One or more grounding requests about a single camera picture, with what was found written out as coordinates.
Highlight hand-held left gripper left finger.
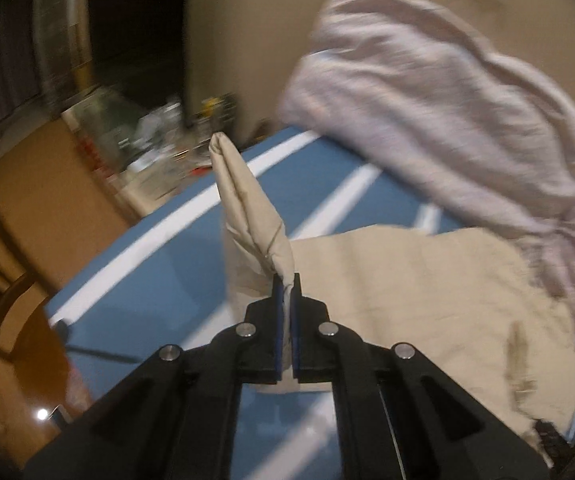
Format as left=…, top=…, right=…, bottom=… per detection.
left=22, top=277, right=293, bottom=480

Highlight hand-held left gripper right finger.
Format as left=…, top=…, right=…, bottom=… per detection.
left=291, top=273, right=554, bottom=480

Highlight beige puffer jacket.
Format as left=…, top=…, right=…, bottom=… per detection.
left=209, top=132, right=575, bottom=467

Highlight blue bed sheet white stripes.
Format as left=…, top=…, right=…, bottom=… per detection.
left=42, top=127, right=468, bottom=480

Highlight cluttered side table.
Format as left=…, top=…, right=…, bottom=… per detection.
left=62, top=89, right=241, bottom=213

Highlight pale pink towel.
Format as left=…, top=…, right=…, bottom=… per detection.
left=278, top=0, right=575, bottom=376

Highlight wooden chair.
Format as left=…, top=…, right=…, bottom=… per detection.
left=0, top=237, right=51, bottom=358

